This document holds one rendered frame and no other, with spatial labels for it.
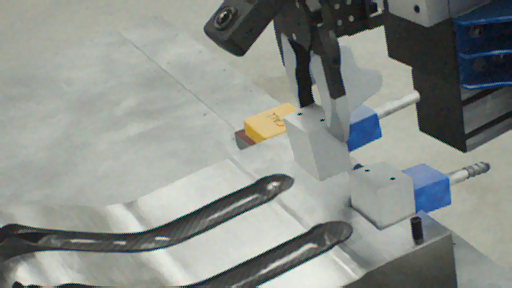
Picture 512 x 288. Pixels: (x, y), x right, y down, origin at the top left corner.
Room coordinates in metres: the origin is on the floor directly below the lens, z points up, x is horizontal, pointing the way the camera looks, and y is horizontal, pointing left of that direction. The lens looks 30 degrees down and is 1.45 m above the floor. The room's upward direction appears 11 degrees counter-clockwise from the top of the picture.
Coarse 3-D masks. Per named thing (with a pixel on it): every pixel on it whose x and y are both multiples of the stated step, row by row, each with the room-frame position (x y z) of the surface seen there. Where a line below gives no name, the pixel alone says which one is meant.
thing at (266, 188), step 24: (240, 192) 0.96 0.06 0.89; (264, 192) 0.96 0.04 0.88; (192, 216) 0.94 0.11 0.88; (216, 216) 0.94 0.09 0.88; (0, 240) 0.87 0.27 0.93; (24, 240) 0.85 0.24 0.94; (48, 240) 0.88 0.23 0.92; (72, 240) 0.89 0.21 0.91; (96, 240) 0.90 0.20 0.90; (120, 240) 0.91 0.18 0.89; (144, 240) 0.91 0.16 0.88; (168, 240) 0.91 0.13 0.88; (288, 240) 0.86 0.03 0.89; (312, 240) 0.86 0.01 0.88; (336, 240) 0.85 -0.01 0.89; (0, 264) 0.83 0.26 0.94; (240, 264) 0.84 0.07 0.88; (264, 264) 0.84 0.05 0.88; (288, 264) 0.84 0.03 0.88
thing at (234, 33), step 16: (224, 0) 0.97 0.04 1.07; (240, 0) 0.95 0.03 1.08; (256, 0) 0.94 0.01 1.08; (272, 0) 0.94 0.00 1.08; (224, 16) 0.94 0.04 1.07; (240, 16) 0.93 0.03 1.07; (256, 16) 0.93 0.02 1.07; (272, 16) 0.94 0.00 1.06; (208, 32) 0.95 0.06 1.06; (224, 32) 0.93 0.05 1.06; (240, 32) 0.93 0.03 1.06; (256, 32) 0.93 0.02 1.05; (224, 48) 0.93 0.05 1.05; (240, 48) 0.93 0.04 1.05
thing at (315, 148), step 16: (400, 96) 1.02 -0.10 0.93; (416, 96) 1.02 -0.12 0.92; (304, 112) 0.99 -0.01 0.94; (320, 112) 0.98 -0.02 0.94; (352, 112) 0.99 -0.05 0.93; (368, 112) 0.99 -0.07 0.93; (384, 112) 1.00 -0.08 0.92; (288, 128) 0.99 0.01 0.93; (304, 128) 0.96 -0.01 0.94; (320, 128) 0.95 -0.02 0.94; (352, 128) 0.97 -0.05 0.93; (368, 128) 0.98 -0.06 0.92; (304, 144) 0.96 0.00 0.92; (320, 144) 0.95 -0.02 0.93; (336, 144) 0.96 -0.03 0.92; (352, 144) 0.97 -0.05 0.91; (304, 160) 0.97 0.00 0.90; (320, 160) 0.95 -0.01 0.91; (336, 160) 0.96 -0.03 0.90; (320, 176) 0.95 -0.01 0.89
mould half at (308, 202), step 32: (224, 160) 1.03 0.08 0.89; (256, 160) 1.01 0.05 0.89; (288, 160) 1.00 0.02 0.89; (160, 192) 0.99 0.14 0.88; (192, 192) 0.98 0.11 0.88; (224, 192) 0.97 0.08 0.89; (288, 192) 0.94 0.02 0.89; (320, 192) 0.93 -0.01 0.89; (0, 224) 0.90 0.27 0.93; (32, 224) 0.90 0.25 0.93; (64, 224) 0.91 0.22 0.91; (96, 224) 0.93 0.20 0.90; (128, 224) 0.94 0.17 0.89; (160, 224) 0.93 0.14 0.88; (224, 224) 0.91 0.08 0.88; (256, 224) 0.90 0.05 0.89; (288, 224) 0.89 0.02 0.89; (352, 224) 0.86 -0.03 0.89; (32, 256) 0.84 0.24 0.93; (64, 256) 0.85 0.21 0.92; (96, 256) 0.86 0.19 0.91; (128, 256) 0.87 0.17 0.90; (160, 256) 0.88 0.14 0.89; (192, 256) 0.87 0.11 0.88; (224, 256) 0.86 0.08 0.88; (320, 256) 0.83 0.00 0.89; (352, 256) 0.82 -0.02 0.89; (384, 256) 0.81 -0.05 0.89; (416, 256) 0.81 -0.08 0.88; (448, 256) 0.82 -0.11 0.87
